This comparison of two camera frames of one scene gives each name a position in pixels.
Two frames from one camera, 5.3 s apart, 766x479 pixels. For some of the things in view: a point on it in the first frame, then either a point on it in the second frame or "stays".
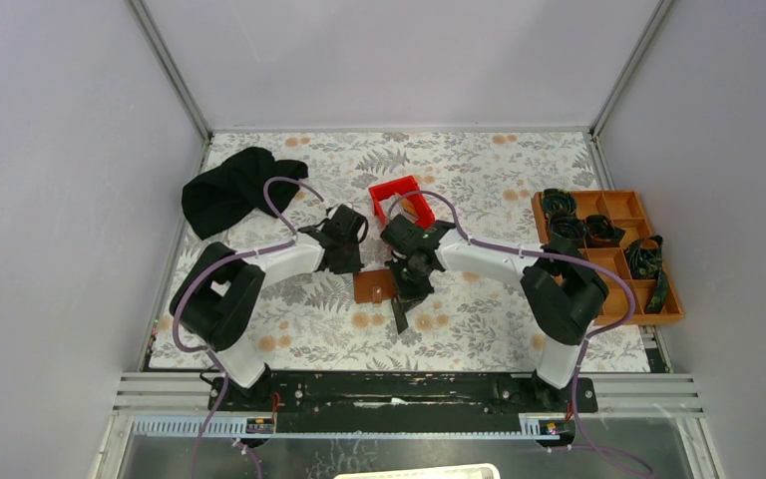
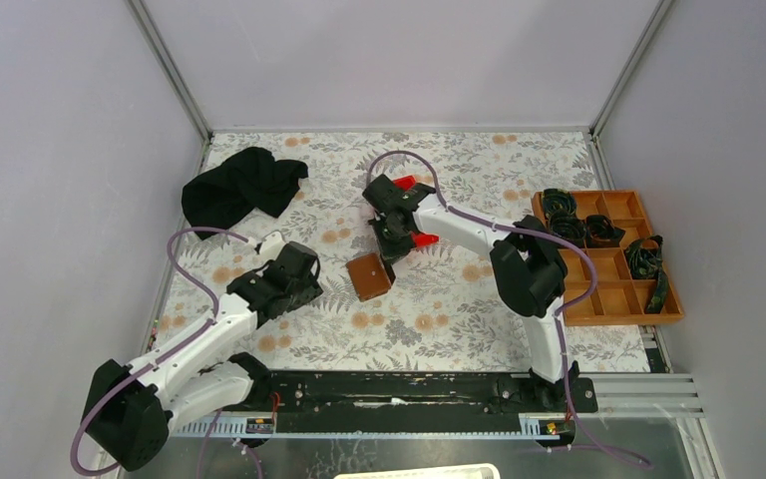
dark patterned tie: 644,260 stays
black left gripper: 353,265 to 312,291
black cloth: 233,188 stays
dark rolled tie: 556,200 stays
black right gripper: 404,292 to 388,251
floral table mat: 401,249 stays
